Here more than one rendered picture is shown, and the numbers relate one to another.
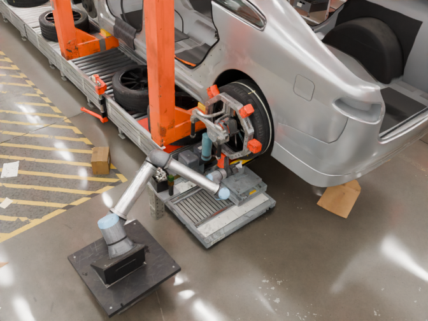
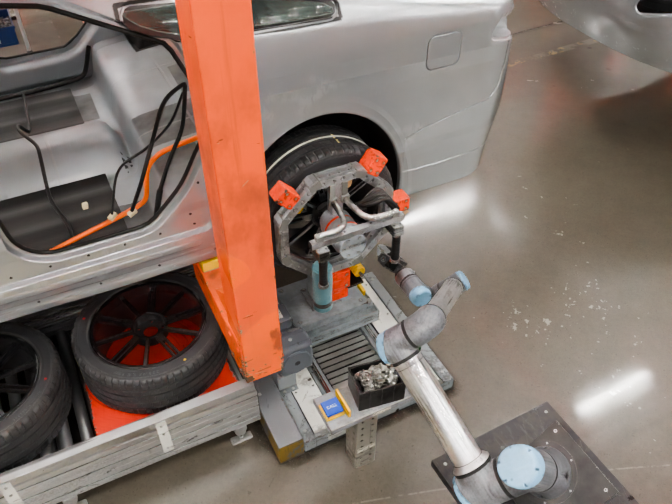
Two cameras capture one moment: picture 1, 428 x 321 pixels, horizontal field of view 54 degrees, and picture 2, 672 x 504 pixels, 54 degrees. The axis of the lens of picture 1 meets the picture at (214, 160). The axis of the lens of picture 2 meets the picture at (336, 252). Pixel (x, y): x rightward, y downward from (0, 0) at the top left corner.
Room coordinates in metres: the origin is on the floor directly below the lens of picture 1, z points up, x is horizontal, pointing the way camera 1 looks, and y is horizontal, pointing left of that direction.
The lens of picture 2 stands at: (2.21, 2.04, 2.73)
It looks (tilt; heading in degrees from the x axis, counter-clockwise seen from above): 43 degrees down; 286
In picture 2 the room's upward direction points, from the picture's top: straight up
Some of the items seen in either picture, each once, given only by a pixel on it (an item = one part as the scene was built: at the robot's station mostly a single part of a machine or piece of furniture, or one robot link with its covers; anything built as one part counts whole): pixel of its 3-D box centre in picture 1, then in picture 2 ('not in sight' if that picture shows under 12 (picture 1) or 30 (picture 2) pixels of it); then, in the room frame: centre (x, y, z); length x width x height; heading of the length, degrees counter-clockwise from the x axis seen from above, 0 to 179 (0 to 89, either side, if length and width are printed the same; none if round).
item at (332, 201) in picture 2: (209, 107); (326, 212); (2.80, 0.06, 1.03); 0.19 x 0.18 x 0.11; 132
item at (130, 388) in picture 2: (179, 118); (152, 338); (3.54, 0.39, 0.39); 0.66 x 0.66 x 0.24
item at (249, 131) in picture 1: (227, 127); (335, 222); (2.81, -0.09, 0.85); 0.54 x 0.07 x 0.54; 42
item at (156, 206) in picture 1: (156, 199); (361, 429); (2.54, 0.48, 0.21); 0.10 x 0.10 x 0.42; 42
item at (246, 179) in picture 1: (237, 165); (320, 282); (2.93, -0.22, 0.32); 0.40 x 0.30 x 0.28; 42
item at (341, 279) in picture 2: (227, 158); (331, 276); (2.84, -0.12, 0.48); 0.16 x 0.12 x 0.17; 132
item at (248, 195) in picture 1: (235, 180); (320, 307); (2.93, -0.22, 0.13); 0.50 x 0.36 x 0.10; 42
